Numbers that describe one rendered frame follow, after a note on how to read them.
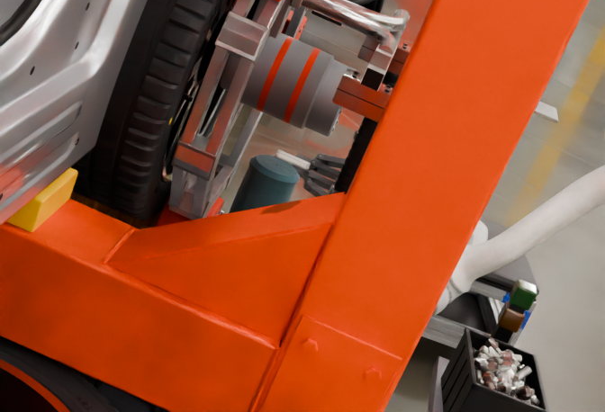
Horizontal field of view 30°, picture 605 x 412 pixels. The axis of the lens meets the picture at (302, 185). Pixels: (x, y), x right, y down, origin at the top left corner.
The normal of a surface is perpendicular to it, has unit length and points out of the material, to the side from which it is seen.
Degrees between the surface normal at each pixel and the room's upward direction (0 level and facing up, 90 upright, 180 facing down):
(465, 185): 90
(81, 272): 90
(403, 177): 90
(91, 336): 90
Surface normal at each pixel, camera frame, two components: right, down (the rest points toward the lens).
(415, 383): 0.37, -0.86
